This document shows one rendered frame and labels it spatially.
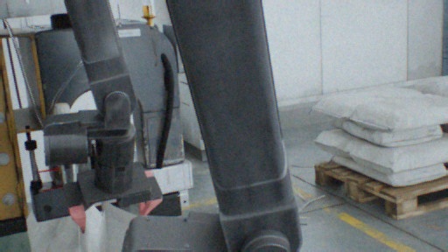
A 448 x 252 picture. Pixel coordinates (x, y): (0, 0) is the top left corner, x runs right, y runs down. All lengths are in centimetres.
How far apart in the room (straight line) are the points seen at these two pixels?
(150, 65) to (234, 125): 75
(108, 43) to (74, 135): 14
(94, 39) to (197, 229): 40
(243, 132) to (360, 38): 592
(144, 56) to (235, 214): 72
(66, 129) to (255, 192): 49
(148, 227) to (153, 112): 67
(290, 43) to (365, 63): 88
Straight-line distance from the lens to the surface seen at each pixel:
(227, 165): 43
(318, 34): 604
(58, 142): 89
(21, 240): 287
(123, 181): 94
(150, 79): 115
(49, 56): 110
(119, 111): 85
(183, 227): 51
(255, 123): 41
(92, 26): 84
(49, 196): 114
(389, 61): 655
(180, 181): 120
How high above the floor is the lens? 140
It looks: 13 degrees down
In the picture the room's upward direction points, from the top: 4 degrees counter-clockwise
